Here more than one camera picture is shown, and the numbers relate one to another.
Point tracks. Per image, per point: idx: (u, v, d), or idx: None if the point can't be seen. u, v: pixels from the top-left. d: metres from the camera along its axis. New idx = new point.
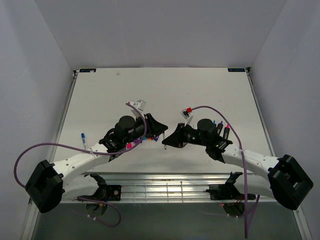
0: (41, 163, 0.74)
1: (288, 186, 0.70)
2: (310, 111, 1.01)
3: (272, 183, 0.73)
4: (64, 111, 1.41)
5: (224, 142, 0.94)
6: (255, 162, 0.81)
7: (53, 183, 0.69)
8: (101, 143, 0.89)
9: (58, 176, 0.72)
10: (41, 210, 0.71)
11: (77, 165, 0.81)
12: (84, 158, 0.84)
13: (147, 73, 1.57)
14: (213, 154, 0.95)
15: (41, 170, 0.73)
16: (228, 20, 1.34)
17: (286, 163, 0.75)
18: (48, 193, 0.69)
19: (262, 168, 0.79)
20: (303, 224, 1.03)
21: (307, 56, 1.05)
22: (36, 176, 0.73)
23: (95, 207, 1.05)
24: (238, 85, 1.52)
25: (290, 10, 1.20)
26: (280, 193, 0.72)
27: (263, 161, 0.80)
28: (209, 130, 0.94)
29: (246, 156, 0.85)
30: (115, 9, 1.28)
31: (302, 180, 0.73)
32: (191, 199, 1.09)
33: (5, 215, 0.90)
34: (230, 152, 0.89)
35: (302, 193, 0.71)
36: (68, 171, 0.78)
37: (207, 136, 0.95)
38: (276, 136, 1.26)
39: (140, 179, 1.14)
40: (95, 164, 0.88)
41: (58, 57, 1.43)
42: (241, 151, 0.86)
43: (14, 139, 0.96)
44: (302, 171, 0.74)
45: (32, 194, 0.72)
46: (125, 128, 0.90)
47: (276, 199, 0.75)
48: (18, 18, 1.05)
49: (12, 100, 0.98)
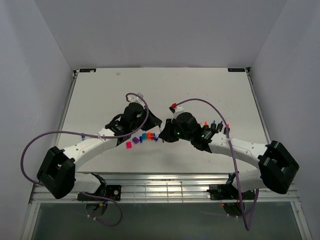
0: (51, 149, 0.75)
1: (278, 172, 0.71)
2: (310, 111, 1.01)
3: (263, 170, 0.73)
4: (64, 111, 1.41)
5: (208, 132, 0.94)
6: (244, 151, 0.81)
7: (66, 168, 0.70)
8: (108, 128, 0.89)
9: (70, 160, 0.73)
10: (55, 195, 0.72)
11: (87, 149, 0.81)
12: (93, 141, 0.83)
13: (147, 74, 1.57)
14: (199, 145, 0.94)
15: (52, 156, 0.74)
16: (228, 20, 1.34)
17: (274, 148, 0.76)
18: (61, 177, 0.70)
19: (251, 155, 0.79)
20: (303, 223, 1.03)
21: (307, 56, 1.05)
22: (47, 162, 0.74)
23: (95, 207, 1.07)
24: (238, 85, 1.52)
25: (290, 9, 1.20)
26: (271, 179, 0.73)
27: (252, 148, 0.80)
28: (188, 122, 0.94)
29: (234, 145, 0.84)
30: (115, 9, 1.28)
31: (289, 164, 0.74)
32: (191, 199, 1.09)
33: (5, 215, 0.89)
34: (217, 142, 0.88)
35: (291, 176, 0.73)
36: (78, 156, 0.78)
37: (188, 127, 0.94)
38: (276, 136, 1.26)
39: (139, 179, 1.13)
40: (103, 148, 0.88)
41: (57, 56, 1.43)
42: (229, 141, 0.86)
43: (14, 138, 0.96)
44: (289, 155, 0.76)
45: (45, 180, 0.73)
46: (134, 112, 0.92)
47: (266, 185, 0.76)
48: (18, 17, 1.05)
49: (12, 100, 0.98)
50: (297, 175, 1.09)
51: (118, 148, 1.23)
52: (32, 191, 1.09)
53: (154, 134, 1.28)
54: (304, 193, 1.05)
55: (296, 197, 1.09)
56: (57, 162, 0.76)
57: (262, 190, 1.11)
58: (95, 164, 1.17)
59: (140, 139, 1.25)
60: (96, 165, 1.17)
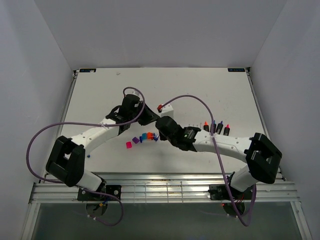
0: (59, 139, 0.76)
1: (265, 164, 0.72)
2: (310, 111, 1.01)
3: (250, 164, 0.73)
4: (64, 111, 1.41)
5: (191, 131, 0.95)
6: (229, 147, 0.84)
7: (77, 154, 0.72)
8: (108, 118, 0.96)
9: (80, 146, 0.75)
10: (67, 182, 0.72)
11: (94, 136, 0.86)
12: (97, 130, 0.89)
13: (147, 74, 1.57)
14: (183, 146, 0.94)
15: (61, 145, 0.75)
16: (228, 20, 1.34)
17: (258, 140, 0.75)
18: (73, 162, 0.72)
19: (238, 150, 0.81)
20: (303, 224, 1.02)
21: (307, 56, 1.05)
22: (56, 152, 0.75)
23: (95, 207, 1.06)
24: (238, 85, 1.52)
25: (290, 9, 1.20)
26: (258, 171, 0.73)
27: (237, 143, 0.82)
28: (167, 124, 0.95)
29: (218, 141, 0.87)
30: (115, 9, 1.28)
31: (274, 153, 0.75)
32: (191, 199, 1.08)
33: (5, 215, 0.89)
34: (202, 141, 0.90)
35: (276, 165, 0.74)
36: (87, 142, 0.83)
37: (169, 130, 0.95)
38: (276, 136, 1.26)
39: (139, 179, 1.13)
40: (107, 137, 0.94)
41: (57, 56, 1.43)
42: (212, 138, 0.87)
43: (13, 138, 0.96)
44: (272, 144, 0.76)
45: (55, 169, 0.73)
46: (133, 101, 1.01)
47: (254, 177, 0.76)
48: (18, 17, 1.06)
49: (12, 100, 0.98)
50: (297, 175, 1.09)
51: (118, 148, 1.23)
52: (32, 191, 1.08)
53: (154, 134, 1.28)
54: (304, 193, 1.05)
55: (296, 197, 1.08)
56: (65, 151, 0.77)
57: (262, 190, 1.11)
58: (95, 164, 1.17)
59: (140, 139, 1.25)
60: (96, 165, 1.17)
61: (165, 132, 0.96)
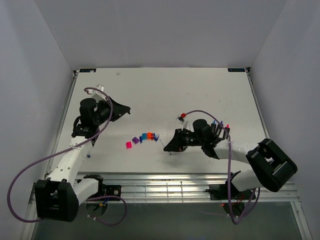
0: (37, 184, 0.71)
1: (265, 166, 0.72)
2: (310, 111, 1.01)
3: (251, 163, 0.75)
4: (64, 111, 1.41)
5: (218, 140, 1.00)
6: (238, 148, 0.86)
7: (64, 191, 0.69)
8: (76, 136, 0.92)
9: (63, 182, 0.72)
10: (67, 219, 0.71)
11: (71, 164, 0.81)
12: (71, 155, 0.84)
13: (147, 74, 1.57)
14: (209, 152, 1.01)
15: (43, 189, 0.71)
16: (228, 20, 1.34)
17: (266, 145, 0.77)
18: (65, 202, 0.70)
19: (243, 151, 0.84)
20: (303, 224, 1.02)
21: (307, 56, 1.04)
22: (42, 198, 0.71)
23: (95, 207, 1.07)
24: (238, 85, 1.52)
25: (290, 9, 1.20)
26: (260, 174, 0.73)
27: (245, 146, 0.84)
28: (204, 129, 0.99)
29: (232, 145, 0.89)
30: (115, 9, 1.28)
31: (283, 162, 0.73)
32: (191, 199, 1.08)
33: (4, 215, 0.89)
34: (220, 146, 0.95)
35: (284, 174, 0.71)
36: (68, 173, 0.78)
37: (202, 134, 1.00)
38: (276, 136, 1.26)
39: (139, 179, 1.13)
40: (83, 155, 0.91)
41: (57, 56, 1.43)
42: (228, 143, 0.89)
43: (13, 138, 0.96)
44: (284, 153, 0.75)
45: (49, 212, 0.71)
46: (89, 109, 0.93)
47: (260, 182, 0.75)
48: (18, 17, 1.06)
49: (12, 99, 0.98)
50: (297, 175, 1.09)
51: (118, 148, 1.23)
52: (32, 191, 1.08)
53: (154, 134, 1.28)
54: (304, 193, 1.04)
55: (296, 197, 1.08)
56: (49, 193, 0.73)
57: (262, 190, 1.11)
58: (95, 164, 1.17)
59: (140, 139, 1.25)
60: (96, 165, 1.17)
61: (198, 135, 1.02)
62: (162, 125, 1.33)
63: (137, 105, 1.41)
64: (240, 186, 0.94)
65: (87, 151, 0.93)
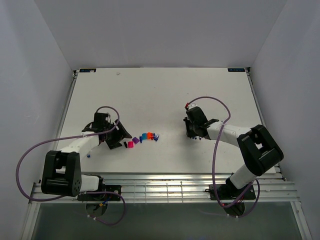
0: (49, 153, 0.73)
1: (254, 150, 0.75)
2: (310, 110, 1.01)
3: (240, 146, 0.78)
4: (64, 111, 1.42)
5: (211, 121, 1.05)
6: (231, 131, 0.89)
7: (73, 159, 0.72)
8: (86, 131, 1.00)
9: (72, 152, 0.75)
10: (70, 193, 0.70)
11: (81, 144, 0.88)
12: (82, 140, 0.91)
13: (147, 74, 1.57)
14: (200, 132, 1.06)
15: (52, 160, 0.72)
16: (228, 20, 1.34)
17: (258, 131, 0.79)
18: (72, 171, 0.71)
19: (236, 135, 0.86)
20: (303, 224, 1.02)
21: (307, 56, 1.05)
22: (49, 169, 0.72)
23: (95, 207, 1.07)
24: (238, 85, 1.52)
25: (290, 9, 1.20)
26: (247, 157, 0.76)
27: (238, 130, 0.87)
28: (193, 111, 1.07)
29: (225, 128, 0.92)
30: (115, 10, 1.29)
31: (271, 148, 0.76)
32: (191, 199, 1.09)
33: (4, 215, 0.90)
34: (214, 127, 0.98)
35: (269, 159, 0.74)
36: (77, 149, 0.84)
37: (193, 116, 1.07)
38: (276, 136, 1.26)
39: (140, 179, 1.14)
40: (91, 145, 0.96)
41: (57, 57, 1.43)
42: (222, 125, 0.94)
43: (13, 138, 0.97)
44: (273, 140, 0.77)
45: (55, 184, 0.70)
46: (104, 115, 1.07)
47: (246, 165, 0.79)
48: (18, 18, 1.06)
49: (12, 100, 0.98)
50: (297, 175, 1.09)
51: (118, 148, 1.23)
52: (32, 191, 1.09)
53: (154, 134, 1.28)
54: (304, 193, 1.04)
55: (296, 197, 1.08)
56: (58, 165, 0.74)
57: (262, 191, 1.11)
58: (95, 164, 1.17)
59: (140, 139, 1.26)
60: (96, 164, 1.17)
61: (191, 119, 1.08)
62: (162, 125, 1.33)
63: (137, 105, 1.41)
64: (240, 184, 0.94)
65: (93, 145, 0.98)
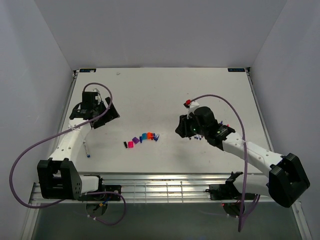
0: (40, 164, 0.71)
1: (288, 186, 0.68)
2: (310, 110, 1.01)
3: (272, 179, 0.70)
4: (64, 111, 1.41)
5: (225, 129, 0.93)
6: (257, 156, 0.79)
7: (66, 170, 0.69)
8: (74, 117, 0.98)
9: (64, 161, 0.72)
10: (72, 197, 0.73)
11: (72, 143, 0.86)
12: (71, 136, 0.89)
13: (147, 74, 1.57)
14: (212, 140, 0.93)
15: (45, 170, 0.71)
16: (228, 20, 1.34)
17: (289, 161, 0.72)
18: (68, 180, 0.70)
19: (264, 162, 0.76)
20: (303, 223, 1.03)
21: (307, 56, 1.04)
22: (44, 179, 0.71)
23: (95, 207, 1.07)
24: (238, 85, 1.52)
25: (290, 9, 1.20)
26: (276, 188, 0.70)
27: (266, 156, 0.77)
28: (205, 115, 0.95)
29: (249, 149, 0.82)
30: (115, 10, 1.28)
31: (300, 180, 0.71)
32: (191, 199, 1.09)
33: (4, 215, 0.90)
34: (232, 142, 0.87)
35: (298, 193, 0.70)
36: (68, 152, 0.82)
37: (204, 121, 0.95)
38: (276, 136, 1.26)
39: (140, 179, 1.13)
40: (82, 136, 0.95)
41: (57, 57, 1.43)
42: (244, 143, 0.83)
43: (13, 138, 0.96)
44: (303, 171, 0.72)
45: (55, 192, 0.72)
46: (92, 95, 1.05)
47: (271, 195, 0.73)
48: (18, 18, 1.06)
49: (12, 100, 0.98)
50: None
51: (118, 148, 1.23)
52: (32, 191, 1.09)
53: (154, 134, 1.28)
54: (304, 193, 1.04)
55: None
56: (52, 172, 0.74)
57: None
58: (95, 164, 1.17)
59: (140, 139, 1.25)
60: (96, 164, 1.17)
61: (201, 123, 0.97)
62: (163, 125, 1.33)
63: (137, 105, 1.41)
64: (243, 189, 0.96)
65: (84, 134, 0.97)
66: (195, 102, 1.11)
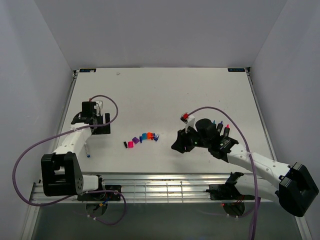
0: (43, 158, 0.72)
1: (299, 197, 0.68)
2: (310, 110, 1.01)
3: (283, 192, 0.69)
4: (64, 111, 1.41)
5: (228, 140, 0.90)
6: (264, 168, 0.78)
7: (69, 162, 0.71)
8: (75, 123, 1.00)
9: (68, 153, 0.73)
10: (73, 190, 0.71)
11: (74, 141, 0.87)
12: (74, 135, 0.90)
13: (147, 73, 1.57)
14: (216, 153, 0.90)
15: (48, 164, 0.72)
16: (228, 20, 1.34)
17: (297, 171, 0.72)
18: (70, 172, 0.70)
19: (272, 174, 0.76)
20: (303, 224, 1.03)
21: (308, 56, 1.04)
22: (47, 173, 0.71)
23: (95, 207, 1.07)
24: (238, 85, 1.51)
25: (290, 9, 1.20)
26: (288, 201, 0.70)
27: (273, 167, 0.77)
28: (207, 128, 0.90)
29: (255, 160, 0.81)
30: (115, 10, 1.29)
31: (310, 189, 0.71)
32: (191, 199, 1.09)
33: (4, 215, 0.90)
34: (237, 153, 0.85)
35: (309, 201, 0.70)
36: (72, 148, 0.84)
37: (207, 134, 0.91)
38: (276, 136, 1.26)
39: (140, 179, 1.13)
40: (84, 137, 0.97)
41: (57, 57, 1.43)
42: (249, 154, 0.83)
43: (13, 138, 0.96)
44: (311, 179, 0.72)
45: (56, 186, 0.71)
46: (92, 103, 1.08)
47: (283, 206, 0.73)
48: (18, 18, 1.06)
49: (12, 100, 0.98)
50: None
51: (118, 148, 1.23)
52: (32, 191, 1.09)
53: (154, 134, 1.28)
54: None
55: None
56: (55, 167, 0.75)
57: None
58: (95, 164, 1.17)
59: (140, 139, 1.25)
60: (96, 165, 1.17)
61: (203, 135, 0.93)
62: (162, 125, 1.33)
63: (137, 105, 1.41)
64: (244, 190, 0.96)
65: (86, 137, 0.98)
66: (191, 115, 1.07)
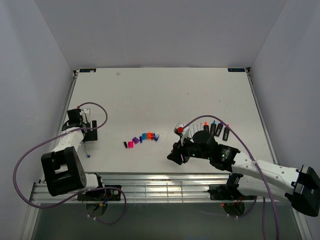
0: (43, 156, 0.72)
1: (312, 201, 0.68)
2: (310, 110, 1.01)
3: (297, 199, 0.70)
4: (64, 111, 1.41)
5: (229, 150, 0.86)
6: (274, 176, 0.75)
7: (70, 153, 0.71)
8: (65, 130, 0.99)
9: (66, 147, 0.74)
10: (77, 183, 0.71)
11: (70, 139, 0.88)
12: (68, 136, 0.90)
13: (147, 73, 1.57)
14: (220, 165, 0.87)
15: (48, 161, 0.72)
16: (228, 20, 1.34)
17: (305, 174, 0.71)
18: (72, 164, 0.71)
19: (283, 181, 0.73)
20: (303, 224, 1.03)
21: (307, 56, 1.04)
22: (48, 170, 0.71)
23: (95, 207, 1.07)
24: (238, 85, 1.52)
25: (290, 9, 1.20)
26: (303, 206, 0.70)
27: (283, 174, 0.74)
28: (207, 141, 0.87)
29: (262, 169, 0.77)
30: (115, 10, 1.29)
31: None
32: (191, 199, 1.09)
33: (4, 215, 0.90)
34: (242, 164, 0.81)
35: None
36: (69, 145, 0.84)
37: (207, 147, 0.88)
38: (276, 136, 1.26)
39: (140, 179, 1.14)
40: (79, 140, 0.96)
41: (57, 56, 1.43)
42: (255, 163, 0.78)
43: (13, 138, 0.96)
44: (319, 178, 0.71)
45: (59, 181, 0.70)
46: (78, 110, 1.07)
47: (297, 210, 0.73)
48: (18, 17, 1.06)
49: (12, 100, 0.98)
50: None
51: (118, 148, 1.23)
52: (32, 191, 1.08)
53: (154, 134, 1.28)
54: None
55: None
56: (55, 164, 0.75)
57: None
58: (95, 164, 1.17)
59: (140, 139, 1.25)
60: (96, 165, 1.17)
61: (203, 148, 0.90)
62: (162, 125, 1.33)
63: (137, 105, 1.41)
64: (248, 192, 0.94)
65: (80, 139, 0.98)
66: (185, 126, 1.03)
